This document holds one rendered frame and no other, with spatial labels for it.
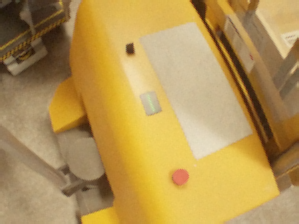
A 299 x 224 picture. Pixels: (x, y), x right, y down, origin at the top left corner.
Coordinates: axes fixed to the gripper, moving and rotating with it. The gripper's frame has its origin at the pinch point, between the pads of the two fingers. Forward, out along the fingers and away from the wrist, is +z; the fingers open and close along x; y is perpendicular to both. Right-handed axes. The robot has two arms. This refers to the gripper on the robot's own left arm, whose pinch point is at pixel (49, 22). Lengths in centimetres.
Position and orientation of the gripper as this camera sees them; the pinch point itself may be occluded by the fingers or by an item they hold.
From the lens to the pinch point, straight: 123.0
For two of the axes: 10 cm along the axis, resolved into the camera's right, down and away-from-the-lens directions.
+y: 4.1, 6.2, -6.7
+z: 0.7, 7.1, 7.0
